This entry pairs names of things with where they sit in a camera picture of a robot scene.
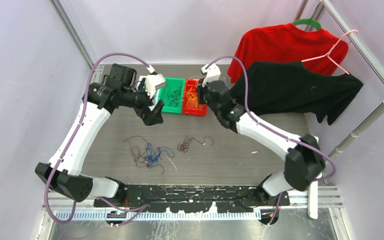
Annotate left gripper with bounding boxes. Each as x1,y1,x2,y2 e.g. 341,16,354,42
120,78,163,125

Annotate yellow cables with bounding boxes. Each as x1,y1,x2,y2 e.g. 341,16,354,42
185,76,206,110

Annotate green plastic bin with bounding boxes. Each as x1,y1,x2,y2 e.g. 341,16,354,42
159,77,186,114

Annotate dark cables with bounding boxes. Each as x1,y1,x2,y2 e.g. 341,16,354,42
166,84,184,108

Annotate red plastic bin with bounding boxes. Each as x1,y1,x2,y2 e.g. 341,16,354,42
182,78,207,117

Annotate white plastic bin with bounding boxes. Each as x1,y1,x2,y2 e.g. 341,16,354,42
136,75,161,108

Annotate cable bundle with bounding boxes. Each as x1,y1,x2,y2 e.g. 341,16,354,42
123,135,176,175

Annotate brown cable clump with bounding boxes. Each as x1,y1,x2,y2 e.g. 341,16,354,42
176,135,215,153

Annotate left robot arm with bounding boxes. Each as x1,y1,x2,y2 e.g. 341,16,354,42
35,63,167,207

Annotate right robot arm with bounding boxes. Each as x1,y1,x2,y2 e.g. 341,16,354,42
196,79,326,206

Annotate black t-shirt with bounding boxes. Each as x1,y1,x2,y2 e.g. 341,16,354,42
230,61,363,125

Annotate red t-shirt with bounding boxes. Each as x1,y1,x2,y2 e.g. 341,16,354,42
234,23,349,76

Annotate pink hanger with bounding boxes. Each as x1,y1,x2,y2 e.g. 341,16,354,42
301,29,359,75

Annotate green hanger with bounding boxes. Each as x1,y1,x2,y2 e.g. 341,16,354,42
291,18,322,31

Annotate metal clothes rack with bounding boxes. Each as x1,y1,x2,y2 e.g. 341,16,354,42
295,0,384,222

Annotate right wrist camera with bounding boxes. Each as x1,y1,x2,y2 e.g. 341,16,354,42
200,63,221,87

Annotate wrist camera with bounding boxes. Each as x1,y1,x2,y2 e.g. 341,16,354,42
200,63,221,87
137,73,167,99

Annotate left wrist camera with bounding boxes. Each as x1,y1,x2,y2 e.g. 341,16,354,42
137,73,167,99

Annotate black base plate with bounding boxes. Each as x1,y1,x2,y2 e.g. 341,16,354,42
89,184,290,214

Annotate aluminium corner post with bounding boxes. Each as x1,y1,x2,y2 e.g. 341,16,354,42
49,0,99,70

